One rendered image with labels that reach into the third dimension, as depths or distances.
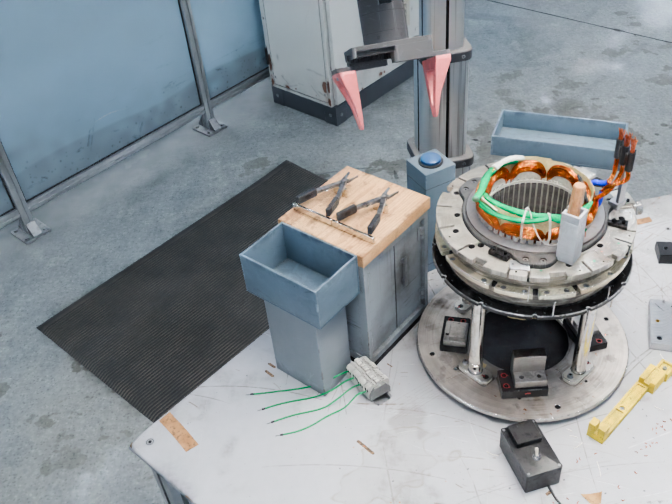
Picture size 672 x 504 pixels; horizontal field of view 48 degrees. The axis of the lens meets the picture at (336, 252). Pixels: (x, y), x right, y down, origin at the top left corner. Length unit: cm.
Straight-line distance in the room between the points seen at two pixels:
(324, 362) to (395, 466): 22
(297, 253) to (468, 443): 44
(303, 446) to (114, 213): 217
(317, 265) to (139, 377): 136
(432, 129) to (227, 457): 81
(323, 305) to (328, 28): 236
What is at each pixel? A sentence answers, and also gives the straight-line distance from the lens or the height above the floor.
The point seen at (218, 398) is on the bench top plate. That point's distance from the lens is 145.
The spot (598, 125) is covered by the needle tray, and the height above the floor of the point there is 105.
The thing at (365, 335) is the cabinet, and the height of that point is 87.
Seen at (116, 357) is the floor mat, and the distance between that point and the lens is 269.
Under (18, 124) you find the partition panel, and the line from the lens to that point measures 323.
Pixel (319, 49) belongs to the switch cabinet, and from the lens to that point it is 353.
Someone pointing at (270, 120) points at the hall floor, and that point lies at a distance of 379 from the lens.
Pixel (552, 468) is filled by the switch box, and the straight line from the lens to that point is 128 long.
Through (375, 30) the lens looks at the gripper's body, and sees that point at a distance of 96.
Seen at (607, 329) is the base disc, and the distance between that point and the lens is 153.
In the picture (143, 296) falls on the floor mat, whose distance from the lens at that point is 288.
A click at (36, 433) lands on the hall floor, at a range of 260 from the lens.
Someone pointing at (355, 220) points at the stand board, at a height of 107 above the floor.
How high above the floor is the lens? 187
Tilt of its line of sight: 40 degrees down
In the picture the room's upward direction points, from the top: 6 degrees counter-clockwise
